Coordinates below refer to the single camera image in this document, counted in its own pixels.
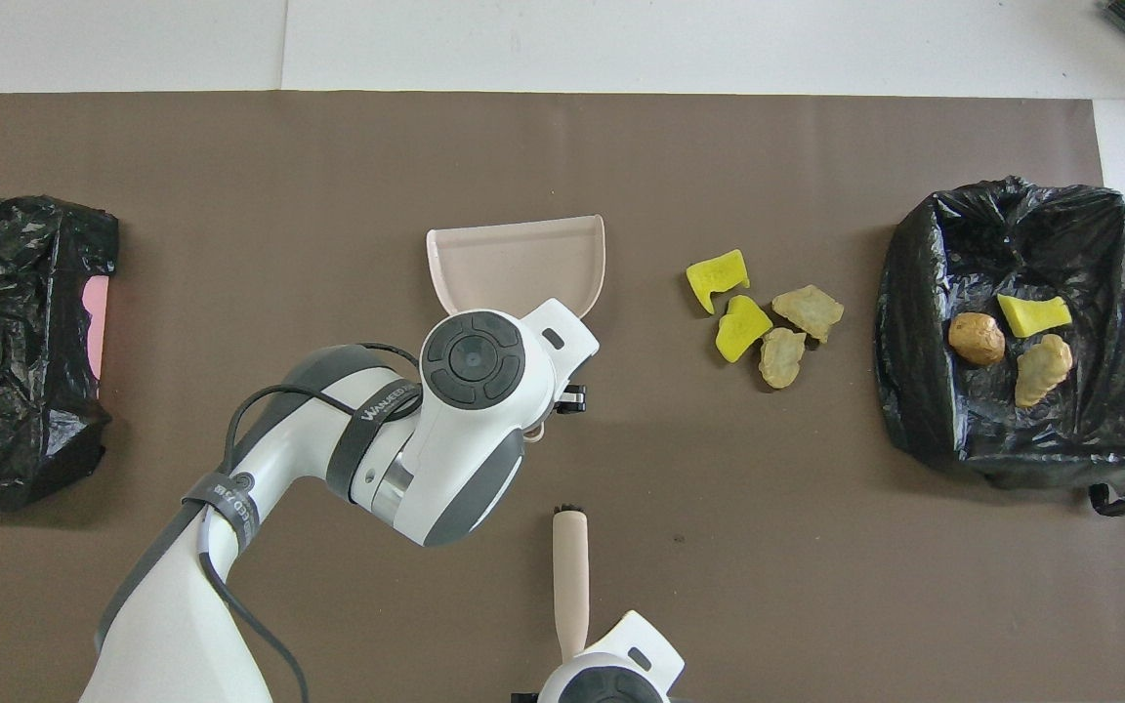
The beige plastic dustpan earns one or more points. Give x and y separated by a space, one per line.
514 268

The beige hand brush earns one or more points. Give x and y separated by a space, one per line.
570 576

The yellow sponge chunk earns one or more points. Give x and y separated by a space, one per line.
740 330

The notched yellow sponge piece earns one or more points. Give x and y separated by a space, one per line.
714 278

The pale trash piece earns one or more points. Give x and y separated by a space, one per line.
1041 371
780 358
809 310

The brown bread roll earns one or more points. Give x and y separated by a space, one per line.
977 338

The yellow sponge wedge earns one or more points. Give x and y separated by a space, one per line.
1033 315

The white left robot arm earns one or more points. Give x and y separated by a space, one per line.
426 459

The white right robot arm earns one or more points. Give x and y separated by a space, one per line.
621 664

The black-bagged open bin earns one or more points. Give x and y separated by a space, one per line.
1109 254

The black-bagged pink bin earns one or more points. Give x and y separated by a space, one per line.
6 293

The brown table mat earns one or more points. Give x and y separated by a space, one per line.
768 146

